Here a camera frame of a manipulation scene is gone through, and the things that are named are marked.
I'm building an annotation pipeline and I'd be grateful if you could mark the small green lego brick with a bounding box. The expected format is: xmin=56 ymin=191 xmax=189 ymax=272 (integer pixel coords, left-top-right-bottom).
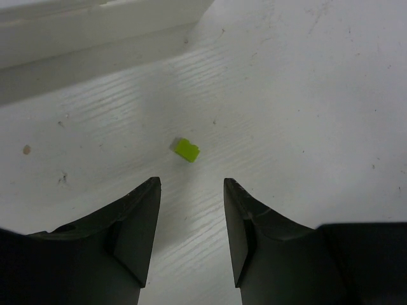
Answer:
xmin=174 ymin=138 xmax=200 ymax=163

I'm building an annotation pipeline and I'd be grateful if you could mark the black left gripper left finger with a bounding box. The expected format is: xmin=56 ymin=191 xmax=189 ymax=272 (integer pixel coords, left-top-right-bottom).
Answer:
xmin=1 ymin=177 xmax=161 ymax=304

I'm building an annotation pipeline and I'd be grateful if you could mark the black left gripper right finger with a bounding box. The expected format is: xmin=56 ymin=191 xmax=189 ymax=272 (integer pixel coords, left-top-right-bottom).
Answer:
xmin=224 ymin=178 xmax=406 ymax=304

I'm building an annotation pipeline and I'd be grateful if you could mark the white divided sorting tray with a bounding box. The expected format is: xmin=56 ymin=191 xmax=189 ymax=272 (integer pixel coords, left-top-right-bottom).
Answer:
xmin=1 ymin=0 xmax=212 ymax=68

